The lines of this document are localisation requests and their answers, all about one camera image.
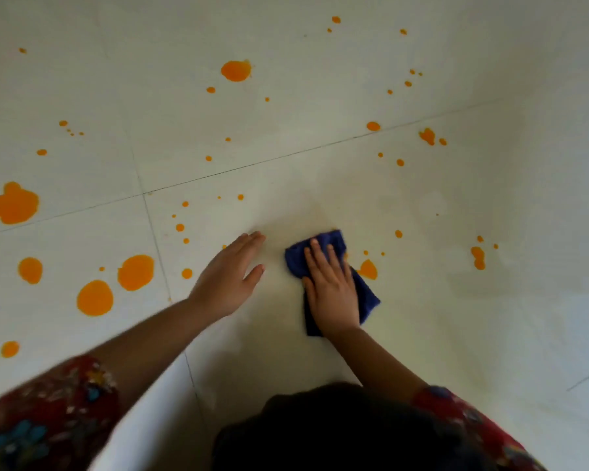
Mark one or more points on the person's left forearm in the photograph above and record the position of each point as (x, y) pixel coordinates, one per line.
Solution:
(152, 343)

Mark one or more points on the orange liquid spill spots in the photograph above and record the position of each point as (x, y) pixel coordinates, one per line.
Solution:
(13, 203)

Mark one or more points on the red floral garment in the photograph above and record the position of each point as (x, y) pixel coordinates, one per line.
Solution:
(49, 416)

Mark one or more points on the person's right forearm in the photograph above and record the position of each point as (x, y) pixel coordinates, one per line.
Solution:
(373, 362)

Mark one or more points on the person's right middle finger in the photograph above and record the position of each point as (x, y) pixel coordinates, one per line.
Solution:
(323, 262)

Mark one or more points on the person's right thumb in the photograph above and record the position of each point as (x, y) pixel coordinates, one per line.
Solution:
(308, 291)

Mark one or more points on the person's right hand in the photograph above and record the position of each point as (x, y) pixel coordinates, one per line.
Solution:
(334, 301)

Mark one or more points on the person's left hand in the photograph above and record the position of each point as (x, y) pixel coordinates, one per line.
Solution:
(223, 286)

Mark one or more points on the person's right little finger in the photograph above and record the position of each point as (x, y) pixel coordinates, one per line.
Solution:
(349, 278)

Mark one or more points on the blue cleaning cloth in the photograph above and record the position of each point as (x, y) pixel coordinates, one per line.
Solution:
(368, 296)

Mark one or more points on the person's left thumb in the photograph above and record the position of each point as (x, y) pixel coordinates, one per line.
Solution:
(255, 276)

